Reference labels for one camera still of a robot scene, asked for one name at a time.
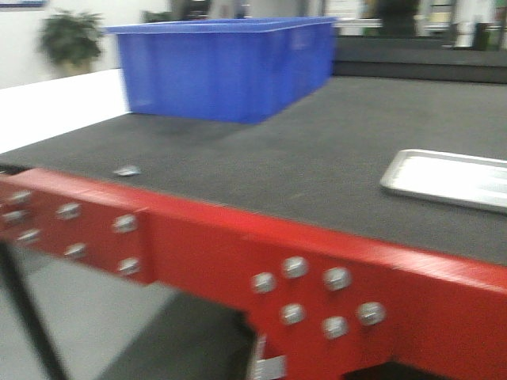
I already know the black conveyor belt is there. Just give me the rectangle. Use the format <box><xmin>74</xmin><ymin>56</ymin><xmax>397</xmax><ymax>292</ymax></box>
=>
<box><xmin>1</xmin><ymin>77</ymin><xmax>506</xmax><ymax>264</ymax></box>

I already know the large blue plastic crate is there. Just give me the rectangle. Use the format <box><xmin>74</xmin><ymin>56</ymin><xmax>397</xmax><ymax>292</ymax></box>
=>
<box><xmin>105</xmin><ymin>17</ymin><xmax>335</xmax><ymax>124</ymax></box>

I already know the red conveyor frame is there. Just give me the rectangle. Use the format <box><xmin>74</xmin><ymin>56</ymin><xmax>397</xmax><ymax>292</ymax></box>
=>
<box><xmin>1</xmin><ymin>169</ymin><xmax>506</xmax><ymax>379</ymax></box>

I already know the flat silver metal tray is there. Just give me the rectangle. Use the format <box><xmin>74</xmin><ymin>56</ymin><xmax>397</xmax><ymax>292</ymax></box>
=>
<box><xmin>379</xmin><ymin>149</ymin><xmax>506</xmax><ymax>215</ymax></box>

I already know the green potted plant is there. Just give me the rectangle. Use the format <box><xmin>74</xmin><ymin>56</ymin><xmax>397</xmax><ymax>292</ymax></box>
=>
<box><xmin>38</xmin><ymin>9</ymin><xmax>103</xmax><ymax>76</ymax></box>

